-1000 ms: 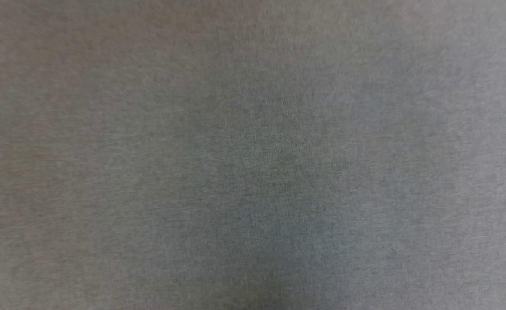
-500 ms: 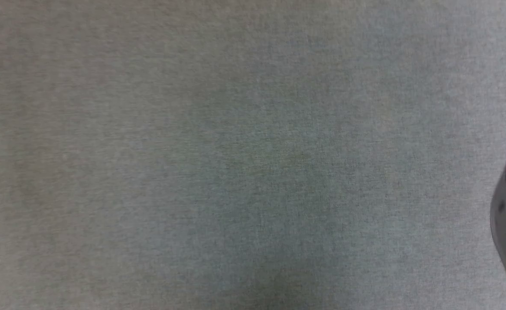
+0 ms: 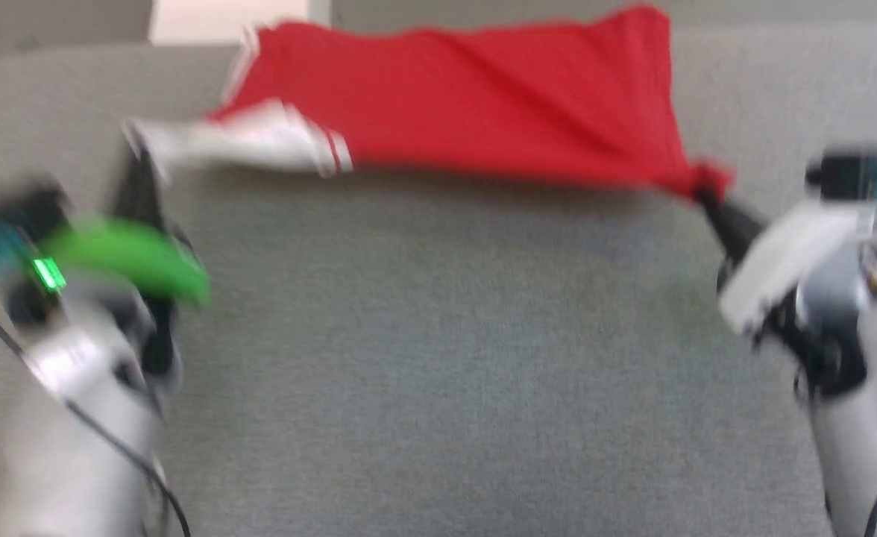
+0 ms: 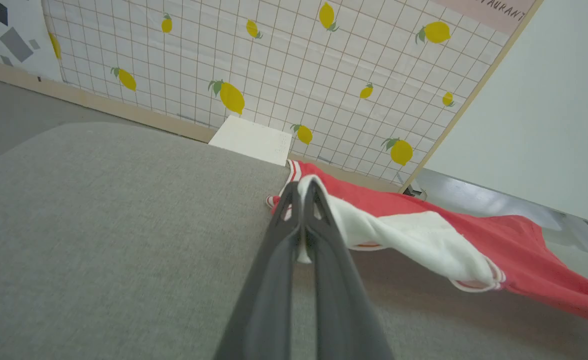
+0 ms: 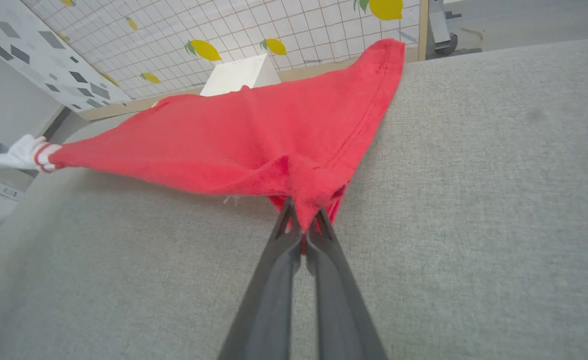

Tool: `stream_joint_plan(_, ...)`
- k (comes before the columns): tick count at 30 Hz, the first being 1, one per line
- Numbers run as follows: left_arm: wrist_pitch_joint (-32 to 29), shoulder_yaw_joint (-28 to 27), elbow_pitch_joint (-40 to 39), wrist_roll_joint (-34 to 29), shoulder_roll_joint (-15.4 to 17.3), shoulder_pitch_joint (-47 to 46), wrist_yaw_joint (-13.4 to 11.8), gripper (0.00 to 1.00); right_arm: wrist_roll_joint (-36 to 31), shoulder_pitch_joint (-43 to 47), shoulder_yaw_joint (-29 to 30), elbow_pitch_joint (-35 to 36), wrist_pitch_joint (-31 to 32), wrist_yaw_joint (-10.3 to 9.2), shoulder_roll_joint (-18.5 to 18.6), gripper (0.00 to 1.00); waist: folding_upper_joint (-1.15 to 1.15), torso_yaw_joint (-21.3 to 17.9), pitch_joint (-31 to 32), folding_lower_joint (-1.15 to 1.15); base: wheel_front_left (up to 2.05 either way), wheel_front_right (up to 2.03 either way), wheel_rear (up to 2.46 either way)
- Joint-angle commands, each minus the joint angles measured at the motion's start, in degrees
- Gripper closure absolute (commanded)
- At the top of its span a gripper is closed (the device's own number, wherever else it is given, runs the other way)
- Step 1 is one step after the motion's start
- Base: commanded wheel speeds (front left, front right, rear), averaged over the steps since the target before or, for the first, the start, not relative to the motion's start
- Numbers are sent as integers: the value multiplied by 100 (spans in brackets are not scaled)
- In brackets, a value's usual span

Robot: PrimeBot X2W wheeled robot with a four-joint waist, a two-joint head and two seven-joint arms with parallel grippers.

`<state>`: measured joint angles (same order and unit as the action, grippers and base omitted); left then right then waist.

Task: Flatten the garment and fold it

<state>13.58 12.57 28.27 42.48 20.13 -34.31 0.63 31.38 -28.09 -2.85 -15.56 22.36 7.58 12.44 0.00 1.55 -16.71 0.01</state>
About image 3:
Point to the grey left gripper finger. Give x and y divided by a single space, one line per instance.
131 190
161 216

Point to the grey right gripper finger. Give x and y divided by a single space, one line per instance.
729 242
723 211

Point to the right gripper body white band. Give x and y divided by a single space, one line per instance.
789 261

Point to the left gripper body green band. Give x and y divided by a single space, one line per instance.
129 261

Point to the red garment with white sleeves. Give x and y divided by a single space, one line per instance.
483 97

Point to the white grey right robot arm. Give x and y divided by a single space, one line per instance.
867 418

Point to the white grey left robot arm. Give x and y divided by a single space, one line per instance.
73 418

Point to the white board behind sofa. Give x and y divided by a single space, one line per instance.
233 19

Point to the grey fabric sofa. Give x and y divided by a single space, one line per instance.
446 358

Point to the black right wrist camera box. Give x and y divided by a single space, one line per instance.
852 173

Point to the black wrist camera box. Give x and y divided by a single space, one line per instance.
852 173
24 231

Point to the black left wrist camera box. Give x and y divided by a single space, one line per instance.
24 231

